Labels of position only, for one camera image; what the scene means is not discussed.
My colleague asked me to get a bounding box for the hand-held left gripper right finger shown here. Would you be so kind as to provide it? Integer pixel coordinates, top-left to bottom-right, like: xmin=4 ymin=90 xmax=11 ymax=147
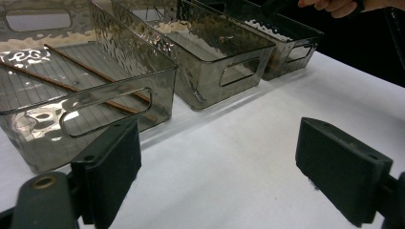
xmin=294 ymin=116 xmax=394 ymax=229

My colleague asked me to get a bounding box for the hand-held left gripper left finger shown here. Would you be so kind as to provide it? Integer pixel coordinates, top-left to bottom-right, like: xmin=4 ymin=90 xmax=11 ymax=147
xmin=70 ymin=118 xmax=143 ymax=229

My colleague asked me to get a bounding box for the smoky clear plastic bin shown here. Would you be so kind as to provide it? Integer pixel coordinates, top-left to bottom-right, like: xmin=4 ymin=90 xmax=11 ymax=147
xmin=110 ymin=0 xmax=277 ymax=112
xmin=190 ymin=0 xmax=325 ymax=81
xmin=0 ymin=0 xmax=179 ymax=175

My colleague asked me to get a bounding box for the brown wooden chopstick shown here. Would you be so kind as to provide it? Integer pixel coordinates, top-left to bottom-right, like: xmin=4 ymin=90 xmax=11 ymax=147
xmin=0 ymin=59 xmax=159 ymax=124
xmin=43 ymin=43 xmax=152 ymax=103

